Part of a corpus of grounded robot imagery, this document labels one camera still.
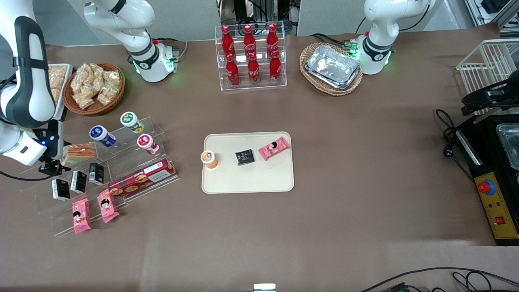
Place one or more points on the green lidded cup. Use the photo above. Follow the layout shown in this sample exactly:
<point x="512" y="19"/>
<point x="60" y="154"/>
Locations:
<point x="131" y="121"/>

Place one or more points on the clear acrylic bottle rack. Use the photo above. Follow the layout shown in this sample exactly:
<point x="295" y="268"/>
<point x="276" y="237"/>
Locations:
<point x="262" y="85"/>

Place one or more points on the aluminium foil container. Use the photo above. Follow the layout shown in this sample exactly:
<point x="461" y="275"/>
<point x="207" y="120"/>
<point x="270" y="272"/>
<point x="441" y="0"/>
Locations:
<point x="332" y="65"/>
<point x="344" y="86"/>

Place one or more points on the aluminium frame shelf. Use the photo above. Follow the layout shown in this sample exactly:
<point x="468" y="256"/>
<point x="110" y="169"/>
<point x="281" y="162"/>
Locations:
<point x="490" y="8"/>

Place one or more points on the black equipment rack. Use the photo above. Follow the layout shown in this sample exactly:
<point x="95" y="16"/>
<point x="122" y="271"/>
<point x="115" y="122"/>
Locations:
<point x="259" y="10"/>

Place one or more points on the clear bag of crackers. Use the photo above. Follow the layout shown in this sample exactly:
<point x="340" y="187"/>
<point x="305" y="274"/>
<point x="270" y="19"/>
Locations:
<point x="112" y="78"/>
<point x="83" y="75"/>
<point x="98" y="72"/>
<point x="84" y="100"/>
<point x="108" y="94"/>

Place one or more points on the flat pack of crackers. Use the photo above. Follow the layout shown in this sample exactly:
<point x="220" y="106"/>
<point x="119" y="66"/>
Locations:
<point x="58" y="95"/>
<point x="58" y="76"/>

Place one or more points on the steel food container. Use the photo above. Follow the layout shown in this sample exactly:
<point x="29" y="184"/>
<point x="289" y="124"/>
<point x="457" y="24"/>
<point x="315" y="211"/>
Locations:
<point x="511" y="144"/>

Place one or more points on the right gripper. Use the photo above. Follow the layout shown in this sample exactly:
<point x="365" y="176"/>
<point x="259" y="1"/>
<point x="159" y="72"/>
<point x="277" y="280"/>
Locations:
<point x="54" y="140"/>

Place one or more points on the triangle sandwich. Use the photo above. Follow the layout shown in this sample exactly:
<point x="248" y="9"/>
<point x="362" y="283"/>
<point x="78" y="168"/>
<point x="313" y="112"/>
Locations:
<point x="81" y="153"/>

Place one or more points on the pink snack pack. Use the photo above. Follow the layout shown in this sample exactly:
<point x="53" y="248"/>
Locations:
<point x="81" y="217"/>
<point x="273" y="148"/>
<point x="107" y="206"/>

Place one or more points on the clear acrylic stepped stand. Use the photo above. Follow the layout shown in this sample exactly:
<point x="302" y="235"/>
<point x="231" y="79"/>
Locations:
<point x="129" y="162"/>

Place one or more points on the small white device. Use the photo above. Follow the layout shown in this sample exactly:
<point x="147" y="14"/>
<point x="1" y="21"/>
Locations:
<point x="264" y="287"/>

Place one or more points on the red emergency stop button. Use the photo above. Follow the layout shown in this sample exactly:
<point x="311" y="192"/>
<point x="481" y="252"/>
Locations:
<point x="485" y="187"/>

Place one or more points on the blue lidded cup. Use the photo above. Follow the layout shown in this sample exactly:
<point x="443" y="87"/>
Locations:
<point x="102" y="135"/>

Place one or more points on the black tray sealing machine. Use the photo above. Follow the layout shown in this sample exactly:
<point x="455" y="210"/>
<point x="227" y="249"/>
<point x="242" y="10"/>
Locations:
<point x="486" y="162"/>

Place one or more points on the red rocker switch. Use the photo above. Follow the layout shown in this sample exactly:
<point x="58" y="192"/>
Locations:
<point x="500" y="220"/>

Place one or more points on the dark brown wicker basket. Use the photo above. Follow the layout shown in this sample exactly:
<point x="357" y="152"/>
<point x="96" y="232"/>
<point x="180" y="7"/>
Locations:
<point x="117" y="99"/>

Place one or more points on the red cola bottle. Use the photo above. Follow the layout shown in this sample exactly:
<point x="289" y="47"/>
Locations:
<point x="254" y="71"/>
<point x="272" y="38"/>
<point x="249" y="39"/>
<point x="227" y="40"/>
<point x="275" y="69"/>
<point x="232" y="72"/>

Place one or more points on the orange lidded cup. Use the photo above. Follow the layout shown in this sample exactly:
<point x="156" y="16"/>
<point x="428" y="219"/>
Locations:
<point x="209" y="159"/>

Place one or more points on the cream plastic tray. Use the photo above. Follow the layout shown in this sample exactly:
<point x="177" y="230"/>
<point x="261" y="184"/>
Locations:
<point x="251" y="178"/>

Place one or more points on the light wicker basket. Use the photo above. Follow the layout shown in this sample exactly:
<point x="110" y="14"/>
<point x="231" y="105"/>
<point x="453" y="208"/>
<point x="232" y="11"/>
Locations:
<point x="312" y="83"/>

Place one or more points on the small black carton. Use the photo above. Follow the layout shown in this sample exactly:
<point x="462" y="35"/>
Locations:
<point x="61" y="189"/>
<point x="78" y="181"/>
<point x="96" y="173"/>

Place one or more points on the red lidded cup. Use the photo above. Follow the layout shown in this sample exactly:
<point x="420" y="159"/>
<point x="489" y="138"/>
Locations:
<point x="147" y="144"/>

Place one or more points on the red cookie box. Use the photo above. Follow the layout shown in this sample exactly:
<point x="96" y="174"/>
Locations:
<point x="142" y="177"/>

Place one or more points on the black snack pack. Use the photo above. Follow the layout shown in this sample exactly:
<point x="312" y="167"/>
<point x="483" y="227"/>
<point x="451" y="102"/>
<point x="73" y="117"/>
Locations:
<point x="245" y="157"/>

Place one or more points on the yellow control panel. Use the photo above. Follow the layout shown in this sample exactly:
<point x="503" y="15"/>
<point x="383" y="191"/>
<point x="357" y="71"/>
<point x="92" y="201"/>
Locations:
<point x="496" y="207"/>

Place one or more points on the black machine press lid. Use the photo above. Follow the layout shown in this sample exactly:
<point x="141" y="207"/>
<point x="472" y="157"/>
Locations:
<point x="490" y="97"/>

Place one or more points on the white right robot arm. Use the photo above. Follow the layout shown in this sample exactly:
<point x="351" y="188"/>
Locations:
<point x="24" y="81"/>

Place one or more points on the white rectangular snack tray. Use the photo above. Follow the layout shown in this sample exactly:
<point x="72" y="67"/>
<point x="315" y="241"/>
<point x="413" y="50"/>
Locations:
<point x="69" y="81"/>

